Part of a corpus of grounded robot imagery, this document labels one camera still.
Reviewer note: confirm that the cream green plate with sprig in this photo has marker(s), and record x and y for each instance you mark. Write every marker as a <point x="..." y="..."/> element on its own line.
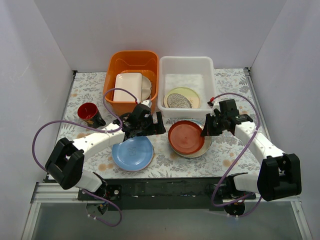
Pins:
<point x="190" y="94"/>

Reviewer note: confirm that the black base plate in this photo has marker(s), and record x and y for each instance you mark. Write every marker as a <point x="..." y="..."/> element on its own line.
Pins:
<point x="162" y="193"/>

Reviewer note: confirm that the blue beige plate with sprig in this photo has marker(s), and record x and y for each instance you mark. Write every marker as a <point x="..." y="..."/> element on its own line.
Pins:
<point x="205" y="147"/>

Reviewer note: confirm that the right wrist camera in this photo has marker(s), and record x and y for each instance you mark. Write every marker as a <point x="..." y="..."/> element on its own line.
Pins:
<point x="215" y="107"/>

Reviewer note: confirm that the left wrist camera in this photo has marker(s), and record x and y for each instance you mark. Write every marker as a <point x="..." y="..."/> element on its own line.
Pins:
<point x="147" y="103"/>

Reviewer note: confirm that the speckled oval plate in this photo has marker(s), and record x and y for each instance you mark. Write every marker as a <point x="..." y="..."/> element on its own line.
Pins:
<point x="176" y="100"/>

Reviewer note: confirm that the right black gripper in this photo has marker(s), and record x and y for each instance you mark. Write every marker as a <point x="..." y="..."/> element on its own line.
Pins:
<point x="211" y="125"/>

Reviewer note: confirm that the cream rectangular plate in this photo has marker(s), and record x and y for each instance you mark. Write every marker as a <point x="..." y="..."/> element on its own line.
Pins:
<point x="120" y="95"/>

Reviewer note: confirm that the blue round plate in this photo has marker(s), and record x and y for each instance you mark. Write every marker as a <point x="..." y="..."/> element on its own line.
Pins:
<point x="134" y="154"/>

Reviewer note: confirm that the orange plastic bin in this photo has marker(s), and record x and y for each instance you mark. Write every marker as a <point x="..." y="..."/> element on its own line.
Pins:
<point x="134" y="61"/>

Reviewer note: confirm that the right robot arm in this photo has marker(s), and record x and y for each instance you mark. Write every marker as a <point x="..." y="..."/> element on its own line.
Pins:
<point x="279" y="173"/>

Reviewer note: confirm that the red and black mug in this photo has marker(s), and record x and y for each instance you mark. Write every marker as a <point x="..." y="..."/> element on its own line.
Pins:
<point x="89" y="113"/>

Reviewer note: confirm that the white translucent plastic bin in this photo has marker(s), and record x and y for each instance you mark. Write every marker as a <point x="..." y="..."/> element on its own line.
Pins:
<point x="196" y="73"/>

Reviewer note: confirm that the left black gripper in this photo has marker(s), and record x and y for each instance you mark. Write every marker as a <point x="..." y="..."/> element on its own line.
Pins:
<point x="153" y="126"/>

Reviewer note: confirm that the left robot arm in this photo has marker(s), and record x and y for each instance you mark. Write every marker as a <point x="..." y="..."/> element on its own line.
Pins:
<point x="66" y="161"/>

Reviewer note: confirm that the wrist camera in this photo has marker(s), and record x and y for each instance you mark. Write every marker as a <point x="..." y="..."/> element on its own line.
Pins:
<point x="147" y="103"/>
<point x="215" y="107"/>

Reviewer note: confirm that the white round plate in bin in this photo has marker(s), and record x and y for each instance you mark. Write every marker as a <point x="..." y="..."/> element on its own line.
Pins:
<point x="146" y="86"/>

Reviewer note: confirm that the red-brown round plate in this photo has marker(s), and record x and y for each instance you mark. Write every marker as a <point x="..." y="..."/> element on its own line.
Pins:
<point x="185" y="137"/>

